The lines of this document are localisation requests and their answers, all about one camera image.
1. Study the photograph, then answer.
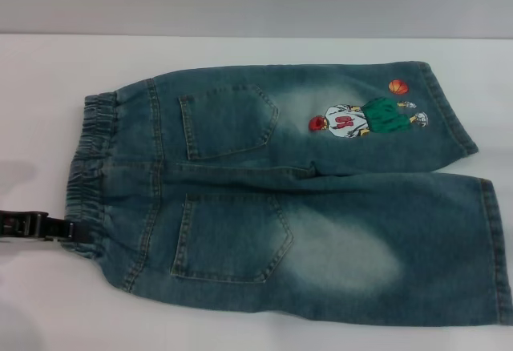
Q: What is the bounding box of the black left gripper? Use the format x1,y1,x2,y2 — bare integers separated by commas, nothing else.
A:
0,209,91,245

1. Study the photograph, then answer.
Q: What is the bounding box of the blue denim shorts basketball print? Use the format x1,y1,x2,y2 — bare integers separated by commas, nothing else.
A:
59,58,507,326

